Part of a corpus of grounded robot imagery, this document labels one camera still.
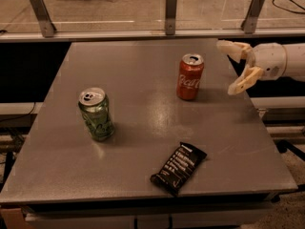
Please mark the right metal bracket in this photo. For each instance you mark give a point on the right metal bracket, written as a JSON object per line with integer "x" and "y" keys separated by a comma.
{"x": 250, "y": 22}

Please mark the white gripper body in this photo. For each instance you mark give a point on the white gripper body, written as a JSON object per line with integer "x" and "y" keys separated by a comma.
{"x": 269, "y": 61}

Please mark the metal bracket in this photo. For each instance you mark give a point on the metal bracket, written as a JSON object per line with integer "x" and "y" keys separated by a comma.
{"x": 250, "y": 22}
{"x": 42, "y": 15}
{"x": 170, "y": 16}

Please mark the green soda can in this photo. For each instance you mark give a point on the green soda can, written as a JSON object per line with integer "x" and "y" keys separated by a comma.
{"x": 93, "y": 104}

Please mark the red coke can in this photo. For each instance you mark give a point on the red coke can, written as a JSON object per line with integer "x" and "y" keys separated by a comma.
{"x": 190, "y": 70}

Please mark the grey metal rail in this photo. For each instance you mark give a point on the grey metal rail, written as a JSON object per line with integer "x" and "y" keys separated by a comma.
{"x": 73, "y": 36}

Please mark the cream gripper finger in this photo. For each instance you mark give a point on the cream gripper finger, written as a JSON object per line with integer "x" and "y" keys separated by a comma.
{"x": 246, "y": 80}
{"x": 237, "y": 51}

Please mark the middle metal bracket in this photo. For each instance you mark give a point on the middle metal bracket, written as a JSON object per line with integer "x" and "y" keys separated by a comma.
{"x": 170, "y": 16}

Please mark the black snack bar wrapper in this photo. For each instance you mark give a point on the black snack bar wrapper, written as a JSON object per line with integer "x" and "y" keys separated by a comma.
{"x": 179, "y": 167}

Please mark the left metal bracket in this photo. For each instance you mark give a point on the left metal bracket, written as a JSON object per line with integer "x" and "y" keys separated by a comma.
{"x": 42, "y": 15}

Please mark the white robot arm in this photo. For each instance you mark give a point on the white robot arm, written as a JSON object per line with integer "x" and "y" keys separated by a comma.
{"x": 295, "y": 61}

